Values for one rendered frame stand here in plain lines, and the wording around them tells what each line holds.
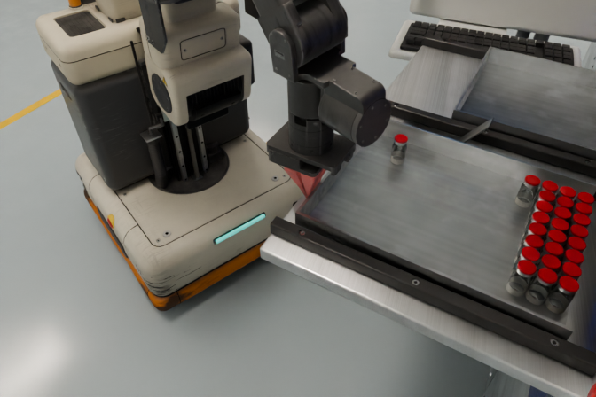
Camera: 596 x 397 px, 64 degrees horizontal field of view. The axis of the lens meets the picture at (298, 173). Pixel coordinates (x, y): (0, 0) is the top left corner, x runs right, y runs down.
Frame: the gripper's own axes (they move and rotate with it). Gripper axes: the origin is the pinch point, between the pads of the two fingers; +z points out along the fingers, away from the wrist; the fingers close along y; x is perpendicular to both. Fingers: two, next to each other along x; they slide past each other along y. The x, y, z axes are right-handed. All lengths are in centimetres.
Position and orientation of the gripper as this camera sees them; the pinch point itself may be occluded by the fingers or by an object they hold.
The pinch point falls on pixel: (310, 192)
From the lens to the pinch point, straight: 68.1
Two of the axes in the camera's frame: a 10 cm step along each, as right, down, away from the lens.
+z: 0.1, 7.5, 6.7
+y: 8.7, 3.2, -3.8
